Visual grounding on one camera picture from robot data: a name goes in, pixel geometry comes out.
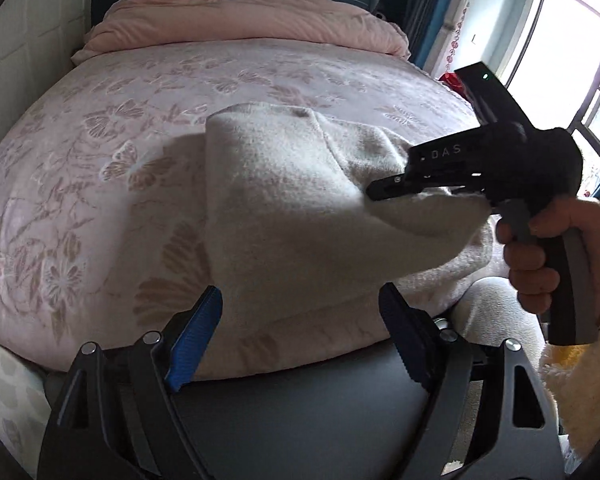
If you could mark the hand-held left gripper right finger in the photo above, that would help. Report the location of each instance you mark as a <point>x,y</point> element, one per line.
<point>405,337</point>

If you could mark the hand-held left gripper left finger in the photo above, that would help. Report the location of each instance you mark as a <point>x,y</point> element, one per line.
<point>195,337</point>

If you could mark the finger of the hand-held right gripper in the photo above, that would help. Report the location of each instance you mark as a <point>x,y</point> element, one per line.
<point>410,186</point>

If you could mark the cream sweater with black hearts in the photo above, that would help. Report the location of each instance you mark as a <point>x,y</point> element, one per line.
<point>300,210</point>

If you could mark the person's right forearm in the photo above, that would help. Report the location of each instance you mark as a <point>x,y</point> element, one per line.
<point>585,390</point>

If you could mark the person's right hand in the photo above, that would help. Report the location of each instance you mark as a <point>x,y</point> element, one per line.
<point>597,250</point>

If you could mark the person's leg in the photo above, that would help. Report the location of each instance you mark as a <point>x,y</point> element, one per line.
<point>495,310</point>

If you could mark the window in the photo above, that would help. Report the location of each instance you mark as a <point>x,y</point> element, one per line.
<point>575,70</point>

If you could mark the red cloth on windowsill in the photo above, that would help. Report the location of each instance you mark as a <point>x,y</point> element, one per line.
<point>452,84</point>

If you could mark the blue grey curtain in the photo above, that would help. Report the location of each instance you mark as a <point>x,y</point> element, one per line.
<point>432,5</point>

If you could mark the pink floral bedspread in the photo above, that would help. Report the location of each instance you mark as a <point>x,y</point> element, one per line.
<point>105,170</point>

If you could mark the white patterned cloth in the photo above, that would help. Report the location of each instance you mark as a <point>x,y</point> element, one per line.
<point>10,400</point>

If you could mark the pink duvet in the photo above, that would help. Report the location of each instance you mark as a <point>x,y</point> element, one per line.
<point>240,20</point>

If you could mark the white wardrobe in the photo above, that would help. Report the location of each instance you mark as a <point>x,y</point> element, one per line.
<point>25,15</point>

